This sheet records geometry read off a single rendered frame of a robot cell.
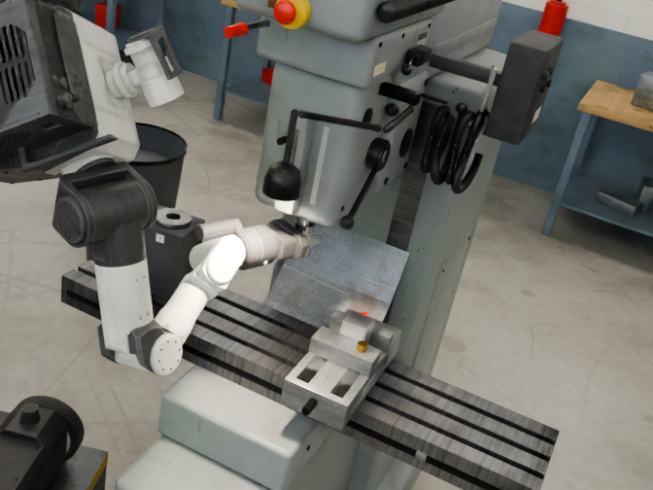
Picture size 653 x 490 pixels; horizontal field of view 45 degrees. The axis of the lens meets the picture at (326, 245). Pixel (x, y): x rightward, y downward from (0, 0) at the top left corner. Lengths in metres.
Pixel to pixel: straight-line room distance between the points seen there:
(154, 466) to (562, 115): 4.53
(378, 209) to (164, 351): 0.84
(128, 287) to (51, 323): 2.17
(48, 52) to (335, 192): 0.62
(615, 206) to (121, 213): 4.32
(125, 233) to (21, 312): 2.28
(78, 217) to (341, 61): 0.55
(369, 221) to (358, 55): 0.74
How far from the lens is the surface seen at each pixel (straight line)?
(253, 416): 1.83
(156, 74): 1.42
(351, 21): 1.37
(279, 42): 1.54
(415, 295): 2.16
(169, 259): 1.97
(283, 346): 1.92
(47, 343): 3.45
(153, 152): 3.98
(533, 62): 1.72
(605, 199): 5.40
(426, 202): 2.05
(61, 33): 1.39
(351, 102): 1.54
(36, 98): 1.30
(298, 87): 1.58
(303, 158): 1.58
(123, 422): 3.08
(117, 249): 1.39
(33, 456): 2.11
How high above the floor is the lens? 2.05
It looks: 27 degrees down
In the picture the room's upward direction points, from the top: 12 degrees clockwise
